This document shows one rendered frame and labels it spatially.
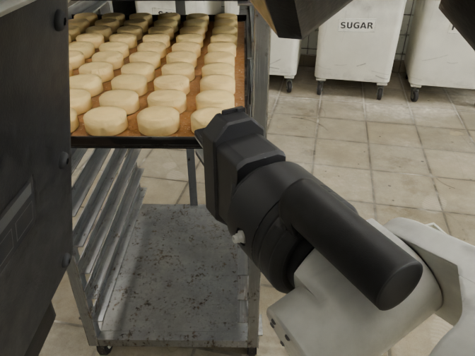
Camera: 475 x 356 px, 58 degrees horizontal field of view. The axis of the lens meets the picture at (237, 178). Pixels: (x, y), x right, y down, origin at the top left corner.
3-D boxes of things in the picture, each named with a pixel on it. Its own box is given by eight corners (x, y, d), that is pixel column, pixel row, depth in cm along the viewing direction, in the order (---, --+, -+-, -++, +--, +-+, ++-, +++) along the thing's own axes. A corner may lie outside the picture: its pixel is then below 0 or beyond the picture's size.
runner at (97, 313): (102, 321, 116) (100, 314, 114) (92, 321, 116) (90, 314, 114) (147, 188, 169) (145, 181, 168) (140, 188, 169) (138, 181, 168)
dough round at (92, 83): (90, 83, 64) (88, 70, 63) (110, 91, 62) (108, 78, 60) (60, 93, 61) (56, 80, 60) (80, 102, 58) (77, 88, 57)
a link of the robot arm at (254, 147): (264, 201, 49) (331, 267, 40) (186, 228, 45) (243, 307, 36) (268, 98, 42) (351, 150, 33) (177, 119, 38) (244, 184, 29)
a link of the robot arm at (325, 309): (345, 234, 39) (452, 325, 31) (247, 302, 37) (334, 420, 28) (328, 138, 32) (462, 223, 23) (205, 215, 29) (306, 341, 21)
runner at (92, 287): (96, 299, 111) (94, 291, 109) (85, 299, 111) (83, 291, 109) (144, 169, 164) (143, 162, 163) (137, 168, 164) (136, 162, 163)
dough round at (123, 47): (120, 61, 73) (118, 50, 72) (95, 58, 74) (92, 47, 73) (134, 53, 77) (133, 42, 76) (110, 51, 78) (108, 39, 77)
